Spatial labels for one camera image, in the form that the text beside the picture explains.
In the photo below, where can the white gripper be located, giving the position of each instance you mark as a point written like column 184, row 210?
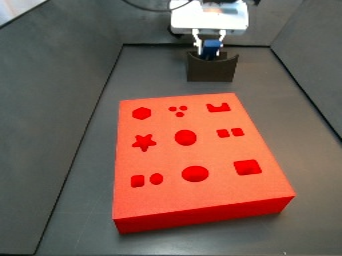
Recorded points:
column 209, row 18

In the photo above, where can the black curved fixture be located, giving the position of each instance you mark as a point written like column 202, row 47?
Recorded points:
column 218, row 70

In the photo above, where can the red foam shape block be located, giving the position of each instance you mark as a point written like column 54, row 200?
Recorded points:
column 192, row 164

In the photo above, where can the blue square-circle object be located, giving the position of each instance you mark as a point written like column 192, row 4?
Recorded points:
column 212, row 47

